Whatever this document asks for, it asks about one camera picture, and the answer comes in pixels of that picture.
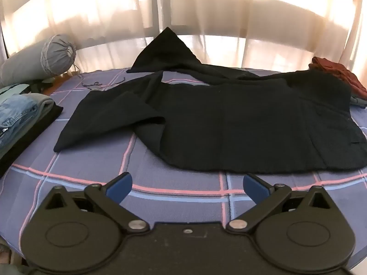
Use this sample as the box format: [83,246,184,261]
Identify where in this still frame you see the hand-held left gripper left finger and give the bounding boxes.
[42,172,150,233]

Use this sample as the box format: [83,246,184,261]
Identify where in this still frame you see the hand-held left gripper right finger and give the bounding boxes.
[225,173,331,234]

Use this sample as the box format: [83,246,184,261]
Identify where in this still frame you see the black pants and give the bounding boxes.
[53,27,365,175]

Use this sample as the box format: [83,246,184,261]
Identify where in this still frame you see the blue checked bed blanket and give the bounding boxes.
[0,67,367,254]

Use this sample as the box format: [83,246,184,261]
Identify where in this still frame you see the folded blue jeans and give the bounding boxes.
[0,94,41,147]

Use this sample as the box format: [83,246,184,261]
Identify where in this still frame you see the dark grey folded cloth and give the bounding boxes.
[348,95,367,109]

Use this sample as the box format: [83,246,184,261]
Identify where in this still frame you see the maroon folded cloth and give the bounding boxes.
[309,56,367,98]

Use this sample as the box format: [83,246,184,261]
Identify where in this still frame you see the grey bolster pillow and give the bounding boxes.
[0,34,77,88]

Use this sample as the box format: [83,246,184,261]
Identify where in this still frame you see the sheer cream curtain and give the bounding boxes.
[0,0,367,76]

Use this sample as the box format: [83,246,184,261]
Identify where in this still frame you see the thin dark cord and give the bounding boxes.
[75,63,127,90]

